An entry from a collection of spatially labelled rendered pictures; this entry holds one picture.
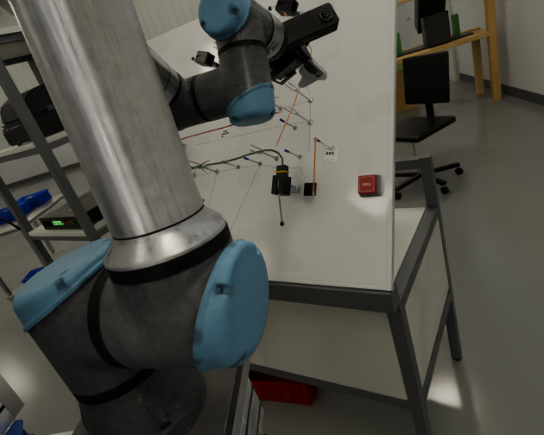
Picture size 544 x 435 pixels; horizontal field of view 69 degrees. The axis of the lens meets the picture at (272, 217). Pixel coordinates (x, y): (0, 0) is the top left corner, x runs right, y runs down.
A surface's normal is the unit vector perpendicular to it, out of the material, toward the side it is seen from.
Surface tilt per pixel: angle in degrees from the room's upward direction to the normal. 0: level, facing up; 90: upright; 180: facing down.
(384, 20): 54
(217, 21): 66
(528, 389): 0
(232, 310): 97
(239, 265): 97
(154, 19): 90
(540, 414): 0
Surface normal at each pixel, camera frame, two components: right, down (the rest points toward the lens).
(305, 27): -0.02, -0.16
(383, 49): -0.57, -0.11
